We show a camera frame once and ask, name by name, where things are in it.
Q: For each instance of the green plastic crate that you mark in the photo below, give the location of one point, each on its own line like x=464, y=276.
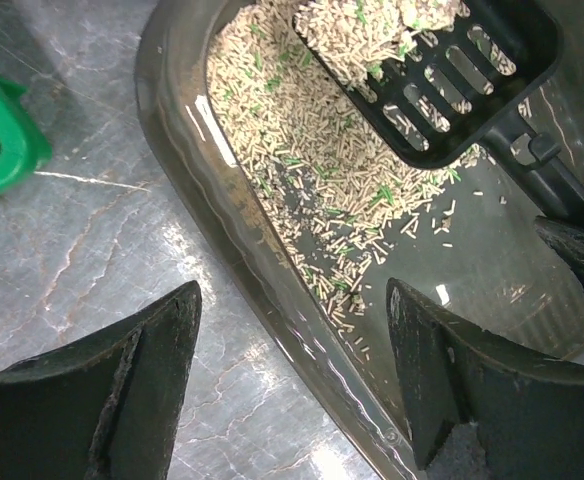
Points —
x=2, y=150

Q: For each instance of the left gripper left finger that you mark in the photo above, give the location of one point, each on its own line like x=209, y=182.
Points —
x=106, y=406

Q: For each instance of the dark translucent litter box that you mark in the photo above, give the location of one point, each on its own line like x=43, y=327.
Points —
x=499, y=275

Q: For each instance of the clumped litter lumps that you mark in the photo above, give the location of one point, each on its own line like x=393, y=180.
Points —
x=354, y=38

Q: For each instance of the black slotted litter scoop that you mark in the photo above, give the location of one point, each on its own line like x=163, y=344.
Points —
x=465, y=90

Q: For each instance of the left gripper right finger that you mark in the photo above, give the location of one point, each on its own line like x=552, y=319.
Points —
x=528, y=408

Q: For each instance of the pile of pellet cat litter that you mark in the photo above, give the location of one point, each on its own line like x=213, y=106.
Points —
x=348, y=212

